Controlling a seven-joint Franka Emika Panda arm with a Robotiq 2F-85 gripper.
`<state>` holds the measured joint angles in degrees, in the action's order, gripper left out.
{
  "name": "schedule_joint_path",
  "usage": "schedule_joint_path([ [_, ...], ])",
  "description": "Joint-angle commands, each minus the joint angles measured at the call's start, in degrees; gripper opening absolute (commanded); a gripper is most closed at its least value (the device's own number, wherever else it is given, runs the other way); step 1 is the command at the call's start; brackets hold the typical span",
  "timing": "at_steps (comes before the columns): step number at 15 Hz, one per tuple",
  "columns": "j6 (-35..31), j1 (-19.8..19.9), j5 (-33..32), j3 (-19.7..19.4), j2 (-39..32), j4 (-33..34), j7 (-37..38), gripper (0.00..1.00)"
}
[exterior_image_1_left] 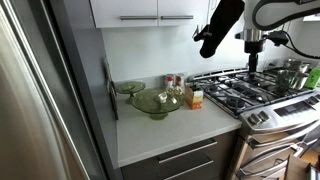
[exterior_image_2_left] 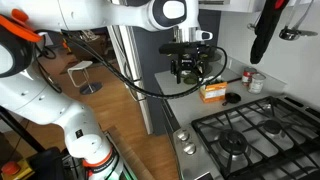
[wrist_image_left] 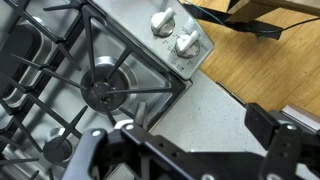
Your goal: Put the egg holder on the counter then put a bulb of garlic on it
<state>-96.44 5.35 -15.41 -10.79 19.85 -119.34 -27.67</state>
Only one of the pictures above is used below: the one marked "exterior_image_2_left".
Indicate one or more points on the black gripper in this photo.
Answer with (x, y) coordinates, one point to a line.
(186, 65)

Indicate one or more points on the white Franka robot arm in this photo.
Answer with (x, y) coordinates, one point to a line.
(100, 13)

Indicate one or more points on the large green glass cake stand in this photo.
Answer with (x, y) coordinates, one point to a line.
(190, 79)

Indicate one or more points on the small green glass cake stand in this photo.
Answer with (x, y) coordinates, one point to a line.
(215, 56)

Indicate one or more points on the small black skillet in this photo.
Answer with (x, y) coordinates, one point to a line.
(232, 98)

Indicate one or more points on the silver stove knob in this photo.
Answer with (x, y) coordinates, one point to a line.
(182, 135)
(189, 148)

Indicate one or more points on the white upper cabinet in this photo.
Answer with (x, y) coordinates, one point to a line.
(230, 5)

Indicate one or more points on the stainless gas stove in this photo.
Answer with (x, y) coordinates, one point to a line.
(253, 140)

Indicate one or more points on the black oven mitt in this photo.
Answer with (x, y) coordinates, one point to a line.
(265, 30)

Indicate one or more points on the metal ladle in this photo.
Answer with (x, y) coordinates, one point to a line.
(289, 33)

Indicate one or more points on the white stool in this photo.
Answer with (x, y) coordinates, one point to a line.
(80, 66)

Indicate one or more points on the red emergency stop button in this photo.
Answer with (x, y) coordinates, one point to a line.
(10, 167)

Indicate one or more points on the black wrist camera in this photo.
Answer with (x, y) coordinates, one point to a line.
(180, 48)

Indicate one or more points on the white door frame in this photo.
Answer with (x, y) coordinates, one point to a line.
(131, 66)

